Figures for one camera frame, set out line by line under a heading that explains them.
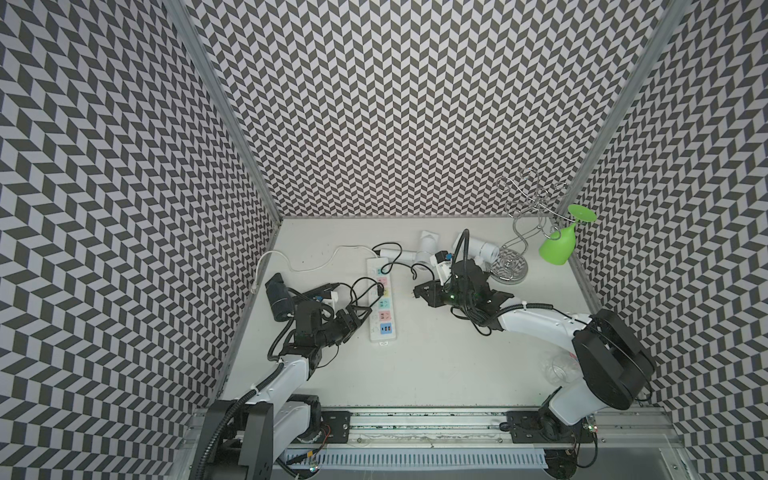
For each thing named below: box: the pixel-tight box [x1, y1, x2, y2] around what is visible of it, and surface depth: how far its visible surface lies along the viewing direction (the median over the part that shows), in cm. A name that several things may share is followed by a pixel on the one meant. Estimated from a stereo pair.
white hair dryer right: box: [452, 232, 500, 266], surface depth 101 cm
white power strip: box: [367, 257, 397, 346], surface depth 92 cm
